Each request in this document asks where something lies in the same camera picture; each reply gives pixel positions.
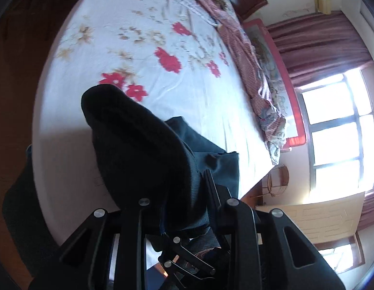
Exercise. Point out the black Anta sports pants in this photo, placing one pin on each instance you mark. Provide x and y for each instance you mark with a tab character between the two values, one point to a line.
141	156

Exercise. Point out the light wooden cabinet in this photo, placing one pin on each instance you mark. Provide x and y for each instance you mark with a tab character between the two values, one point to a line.
327	221

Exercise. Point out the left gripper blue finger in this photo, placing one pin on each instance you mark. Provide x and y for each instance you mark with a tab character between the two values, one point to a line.
222	208

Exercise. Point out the pink patterned quilt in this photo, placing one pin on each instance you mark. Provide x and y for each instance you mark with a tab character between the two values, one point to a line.
271	121

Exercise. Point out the wire frame stool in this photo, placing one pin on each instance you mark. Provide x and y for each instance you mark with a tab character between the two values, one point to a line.
275	183

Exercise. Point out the white floral bed sheet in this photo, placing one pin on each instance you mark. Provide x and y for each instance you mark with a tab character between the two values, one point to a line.
166	55

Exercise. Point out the window with frame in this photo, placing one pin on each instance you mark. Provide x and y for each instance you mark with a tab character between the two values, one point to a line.
339	116

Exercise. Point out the maroon curtain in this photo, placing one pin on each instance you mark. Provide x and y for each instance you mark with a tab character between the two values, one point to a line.
317	46

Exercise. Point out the red mesh bed rail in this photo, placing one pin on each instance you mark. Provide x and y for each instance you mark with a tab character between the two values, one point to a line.
280	84

